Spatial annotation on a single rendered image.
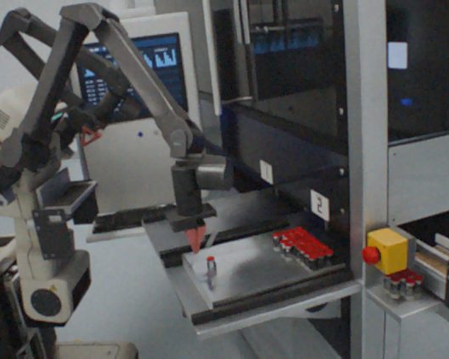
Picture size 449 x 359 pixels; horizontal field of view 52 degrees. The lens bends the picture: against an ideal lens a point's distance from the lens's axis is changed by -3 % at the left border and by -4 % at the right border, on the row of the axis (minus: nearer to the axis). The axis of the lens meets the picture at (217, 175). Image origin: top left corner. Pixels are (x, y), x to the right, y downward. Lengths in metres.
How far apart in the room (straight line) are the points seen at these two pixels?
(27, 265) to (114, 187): 0.56
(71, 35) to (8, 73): 5.23
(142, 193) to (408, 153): 1.16
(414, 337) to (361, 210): 0.43
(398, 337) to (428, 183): 0.41
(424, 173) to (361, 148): 0.19
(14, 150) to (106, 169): 0.75
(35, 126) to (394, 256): 0.88
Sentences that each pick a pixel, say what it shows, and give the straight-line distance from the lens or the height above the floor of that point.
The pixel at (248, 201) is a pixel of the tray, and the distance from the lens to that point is 1.68.
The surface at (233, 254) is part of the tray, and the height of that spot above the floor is 0.88.
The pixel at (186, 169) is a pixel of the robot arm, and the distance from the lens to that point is 0.96.
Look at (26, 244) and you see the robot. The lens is 1.58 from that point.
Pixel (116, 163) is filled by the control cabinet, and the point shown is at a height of 1.01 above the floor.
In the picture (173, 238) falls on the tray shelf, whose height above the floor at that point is 0.88.
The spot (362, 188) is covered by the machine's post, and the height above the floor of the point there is 1.12.
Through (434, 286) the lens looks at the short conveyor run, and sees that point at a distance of 1.13.
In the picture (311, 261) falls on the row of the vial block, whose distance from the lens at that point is 1.19.
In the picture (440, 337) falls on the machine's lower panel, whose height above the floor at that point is 0.64.
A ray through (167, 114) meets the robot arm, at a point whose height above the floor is 1.32.
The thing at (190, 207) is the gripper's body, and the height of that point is 1.13.
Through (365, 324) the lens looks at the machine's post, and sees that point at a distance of 1.22.
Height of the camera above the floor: 1.49
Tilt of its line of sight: 18 degrees down
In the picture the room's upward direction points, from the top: 6 degrees counter-clockwise
